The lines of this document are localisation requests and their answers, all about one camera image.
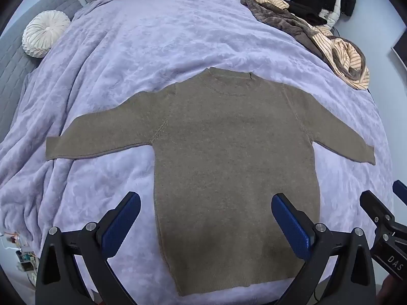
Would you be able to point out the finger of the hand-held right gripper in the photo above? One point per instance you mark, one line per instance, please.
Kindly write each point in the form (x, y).
(389, 247)
(401, 192)

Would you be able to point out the white round pleated pillow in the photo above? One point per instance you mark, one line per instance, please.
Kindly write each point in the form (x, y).
(44, 33)

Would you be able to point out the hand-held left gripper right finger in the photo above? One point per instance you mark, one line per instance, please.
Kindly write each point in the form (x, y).
(287, 222)

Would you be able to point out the olive knit sweater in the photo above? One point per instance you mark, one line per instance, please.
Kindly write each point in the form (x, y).
(229, 152)

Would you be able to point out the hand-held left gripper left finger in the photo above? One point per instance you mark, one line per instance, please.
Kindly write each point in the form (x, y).
(125, 219)

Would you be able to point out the dark monitor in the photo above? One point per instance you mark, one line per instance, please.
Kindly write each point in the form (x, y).
(401, 43)

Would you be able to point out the white puffer garment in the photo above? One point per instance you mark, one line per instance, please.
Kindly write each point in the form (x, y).
(332, 12)

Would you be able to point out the lavender plush blanket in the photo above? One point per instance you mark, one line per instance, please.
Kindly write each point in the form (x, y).
(127, 54)

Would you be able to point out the small colourful clutter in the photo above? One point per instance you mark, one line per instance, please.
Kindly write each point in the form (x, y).
(24, 255)

